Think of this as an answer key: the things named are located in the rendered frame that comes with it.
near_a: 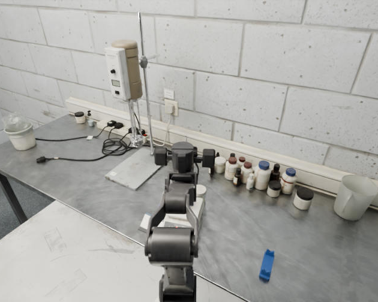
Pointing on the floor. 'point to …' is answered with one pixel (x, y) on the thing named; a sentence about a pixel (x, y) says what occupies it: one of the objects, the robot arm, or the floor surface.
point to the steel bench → (212, 220)
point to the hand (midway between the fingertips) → (185, 148)
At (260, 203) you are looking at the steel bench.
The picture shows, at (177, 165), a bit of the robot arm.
